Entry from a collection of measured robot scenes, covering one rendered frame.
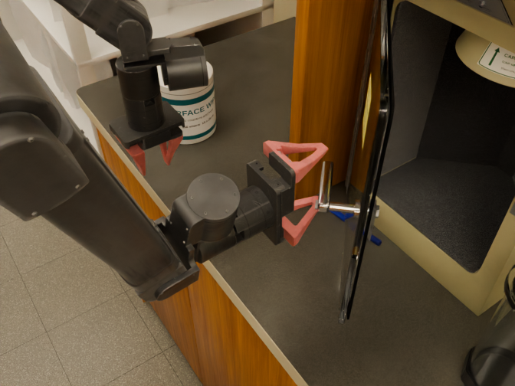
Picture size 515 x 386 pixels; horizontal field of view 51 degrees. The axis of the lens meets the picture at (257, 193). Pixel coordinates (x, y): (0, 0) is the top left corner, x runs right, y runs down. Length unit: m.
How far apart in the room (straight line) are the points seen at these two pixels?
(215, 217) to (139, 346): 1.46
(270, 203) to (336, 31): 0.33
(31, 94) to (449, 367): 0.75
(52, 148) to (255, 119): 1.02
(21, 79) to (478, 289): 0.78
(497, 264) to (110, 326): 1.49
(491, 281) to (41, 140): 0.75
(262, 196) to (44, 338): 1.54
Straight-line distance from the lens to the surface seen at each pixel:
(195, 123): 1.17
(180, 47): 0.78
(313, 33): 0.84
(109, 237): 0.45
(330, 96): 0.94
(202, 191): 0.57
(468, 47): 0.79
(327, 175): 0.72
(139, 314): 2.06
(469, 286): 0.93
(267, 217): 0.65
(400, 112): 0.95
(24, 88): 0.26
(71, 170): 0.29
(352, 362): 0.86
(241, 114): 1.28
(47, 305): 2.18
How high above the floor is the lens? 1.69
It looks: 44 degrees down
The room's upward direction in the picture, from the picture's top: straight up
